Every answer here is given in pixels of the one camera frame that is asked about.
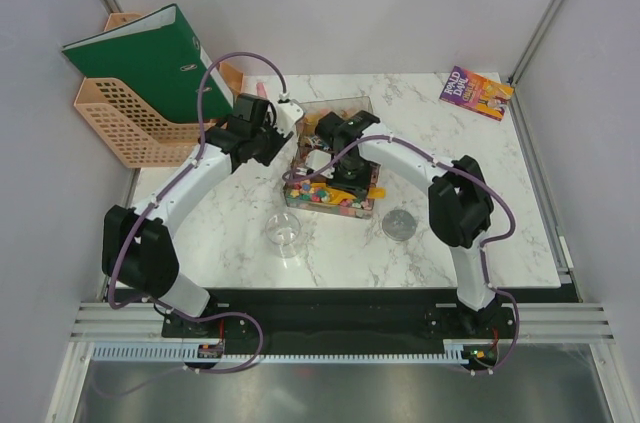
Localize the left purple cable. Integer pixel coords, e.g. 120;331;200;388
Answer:
89;51;289;399

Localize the peach plastic file rack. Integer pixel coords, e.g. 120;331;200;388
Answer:
74;13;241;169

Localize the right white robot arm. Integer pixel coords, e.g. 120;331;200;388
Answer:
314;111;495;337

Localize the clear plastic cup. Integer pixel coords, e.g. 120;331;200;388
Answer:
265;212;301;258

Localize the Roald Dahl book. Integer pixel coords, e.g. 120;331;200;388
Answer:
439;66;514;121

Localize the white slotted cable duct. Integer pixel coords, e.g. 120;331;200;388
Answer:
92;342;469;365

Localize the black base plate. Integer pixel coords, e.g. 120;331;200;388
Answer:
162;289;516;353

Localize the yellow plastic scoop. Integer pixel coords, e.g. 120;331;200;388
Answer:
320;184;386;205

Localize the pink highlighter pen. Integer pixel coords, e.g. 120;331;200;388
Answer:
256;82;267;99

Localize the clear four-compartment candy box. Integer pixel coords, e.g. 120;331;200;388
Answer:
283;96;384;219

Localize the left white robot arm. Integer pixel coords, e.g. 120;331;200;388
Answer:
102;94;304;336

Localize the green ring binder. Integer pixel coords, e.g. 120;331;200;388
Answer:
62;4;212;124

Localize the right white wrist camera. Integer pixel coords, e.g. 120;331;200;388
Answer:
305;149;334;178

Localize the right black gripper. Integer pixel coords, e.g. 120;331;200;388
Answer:
325;156;373;201

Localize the clear round lid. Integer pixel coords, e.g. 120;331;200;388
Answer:
381;208;417;242

